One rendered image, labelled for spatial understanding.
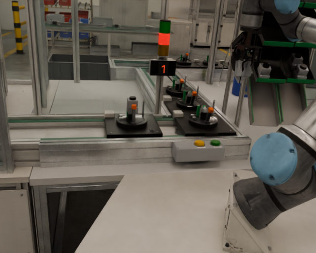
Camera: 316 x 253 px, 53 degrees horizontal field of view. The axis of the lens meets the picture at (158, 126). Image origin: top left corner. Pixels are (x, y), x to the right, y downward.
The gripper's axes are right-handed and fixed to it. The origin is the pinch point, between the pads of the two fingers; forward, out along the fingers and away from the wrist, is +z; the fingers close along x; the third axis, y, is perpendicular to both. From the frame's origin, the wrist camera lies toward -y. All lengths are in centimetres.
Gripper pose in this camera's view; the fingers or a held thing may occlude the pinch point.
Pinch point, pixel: (239, 79)
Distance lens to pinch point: 130.6
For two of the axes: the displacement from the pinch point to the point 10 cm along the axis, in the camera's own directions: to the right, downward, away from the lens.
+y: 2.0, 3.9, -9.0
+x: 9.8, -0.2, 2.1
